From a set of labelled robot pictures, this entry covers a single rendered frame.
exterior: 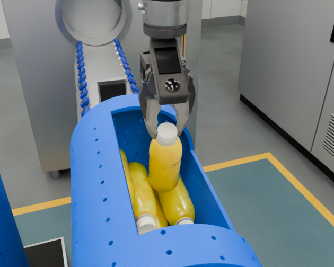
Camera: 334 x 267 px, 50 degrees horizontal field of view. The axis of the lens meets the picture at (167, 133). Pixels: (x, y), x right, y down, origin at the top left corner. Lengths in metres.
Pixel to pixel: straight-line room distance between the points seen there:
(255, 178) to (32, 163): 1.60
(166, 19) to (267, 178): 2.10
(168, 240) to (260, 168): 2.22
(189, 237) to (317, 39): 2.18
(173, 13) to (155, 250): 0.34
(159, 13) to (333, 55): 1.96
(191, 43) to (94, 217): 0.98
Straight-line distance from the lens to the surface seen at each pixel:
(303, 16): 2.65
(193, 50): 1.43
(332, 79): 2.48
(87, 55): 1.95
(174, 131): 0.67
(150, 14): 0.58
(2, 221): 1.36
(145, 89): 0.62
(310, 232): 2.29
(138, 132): 0.86
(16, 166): 2.81
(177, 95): 0.54
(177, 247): 0.46
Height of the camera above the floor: 1.59
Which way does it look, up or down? 33 degrees down
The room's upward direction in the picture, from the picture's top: straight up
